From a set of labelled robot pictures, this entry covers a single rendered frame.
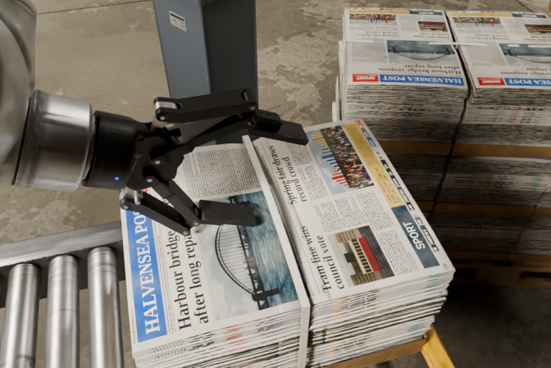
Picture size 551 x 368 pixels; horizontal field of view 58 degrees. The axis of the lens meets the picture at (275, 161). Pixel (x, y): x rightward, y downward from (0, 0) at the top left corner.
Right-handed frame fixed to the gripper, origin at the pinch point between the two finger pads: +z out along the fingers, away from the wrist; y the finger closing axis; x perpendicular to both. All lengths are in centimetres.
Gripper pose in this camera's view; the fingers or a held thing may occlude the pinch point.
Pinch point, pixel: (268, 176)
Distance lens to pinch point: 58.6
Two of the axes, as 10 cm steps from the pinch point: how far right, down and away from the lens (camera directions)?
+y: -4.4, 7.2, 5.4
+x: 2.7, 6.8, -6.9
